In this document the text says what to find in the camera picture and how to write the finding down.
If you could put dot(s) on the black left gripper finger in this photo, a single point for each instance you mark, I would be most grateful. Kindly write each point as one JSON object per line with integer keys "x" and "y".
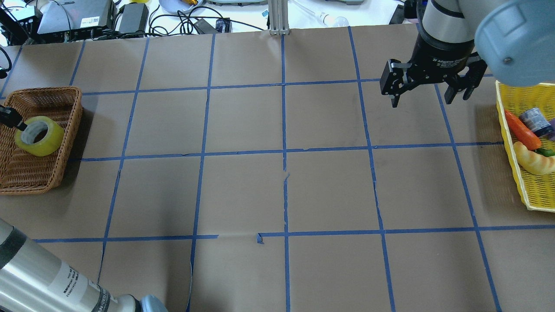
{"x": 11, "y": 118}

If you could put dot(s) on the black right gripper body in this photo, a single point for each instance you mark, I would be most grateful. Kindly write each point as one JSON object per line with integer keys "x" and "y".
{"x": 438, "y": 55}

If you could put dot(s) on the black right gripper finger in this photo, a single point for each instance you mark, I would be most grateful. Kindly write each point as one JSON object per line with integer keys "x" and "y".
{"x": 476, "y": 67}
{"x": 395, "y": 80}

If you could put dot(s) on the yellow tape roll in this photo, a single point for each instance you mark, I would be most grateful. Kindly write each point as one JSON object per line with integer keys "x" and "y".
{"x": 42, "y": 136}

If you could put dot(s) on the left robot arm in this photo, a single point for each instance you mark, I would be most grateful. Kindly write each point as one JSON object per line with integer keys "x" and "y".
{"x": 32, "y": 278}

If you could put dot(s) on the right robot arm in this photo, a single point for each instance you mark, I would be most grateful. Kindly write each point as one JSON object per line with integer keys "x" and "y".
{"x": 458, "y": 40}

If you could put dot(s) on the brown wicker basket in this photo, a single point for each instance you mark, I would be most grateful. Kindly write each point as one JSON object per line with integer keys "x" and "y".
{"x": 23, "y": 173}

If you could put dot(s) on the small grey can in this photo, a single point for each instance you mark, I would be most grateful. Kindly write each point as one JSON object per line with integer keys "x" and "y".
{"x": 535, "y": 120}

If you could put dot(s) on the orange toy carrot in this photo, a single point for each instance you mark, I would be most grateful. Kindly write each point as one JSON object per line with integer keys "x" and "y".
{"x": 521, "y": 132}

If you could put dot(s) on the light bulb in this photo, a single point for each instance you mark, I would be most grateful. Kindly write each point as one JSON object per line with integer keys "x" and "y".
{"x": 332, "y": 21}

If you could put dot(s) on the beige toy croissant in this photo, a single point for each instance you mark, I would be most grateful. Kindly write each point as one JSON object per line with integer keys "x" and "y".
{"x": 532, "y": 162}

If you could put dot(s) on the black laptop computer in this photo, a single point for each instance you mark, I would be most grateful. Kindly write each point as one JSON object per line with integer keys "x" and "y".
{"x": 59, "y": 21}

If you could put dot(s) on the yellow plastic basket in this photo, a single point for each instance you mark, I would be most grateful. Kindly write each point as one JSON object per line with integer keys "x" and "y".
{"x": 537, "y": 192}

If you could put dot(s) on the black flat power brick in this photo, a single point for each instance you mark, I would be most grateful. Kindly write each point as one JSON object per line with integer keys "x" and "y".
{"x": 133, "y": 18}

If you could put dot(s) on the black power adapter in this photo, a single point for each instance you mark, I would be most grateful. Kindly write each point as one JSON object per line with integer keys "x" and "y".
{"x": 203, "y": 27}

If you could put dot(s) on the blue plate with brass part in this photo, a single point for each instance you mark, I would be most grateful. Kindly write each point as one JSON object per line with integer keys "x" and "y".
{"x": 173, "y": 6}

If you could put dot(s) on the aluminium frame post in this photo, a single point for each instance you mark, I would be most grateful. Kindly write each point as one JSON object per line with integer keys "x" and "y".
{"x": 278, "y": 17}

